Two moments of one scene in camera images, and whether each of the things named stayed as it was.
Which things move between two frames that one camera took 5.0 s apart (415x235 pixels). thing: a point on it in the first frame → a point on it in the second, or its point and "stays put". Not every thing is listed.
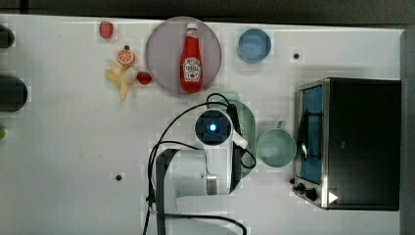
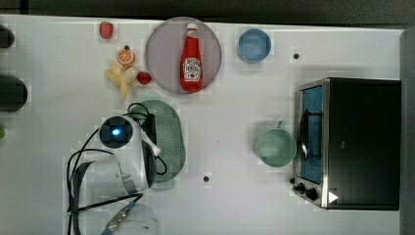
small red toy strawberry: [144, 77] stays put
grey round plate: [162, 54] stays put
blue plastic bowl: [254, 45] stays put
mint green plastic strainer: [247, 127] → [169, 138]
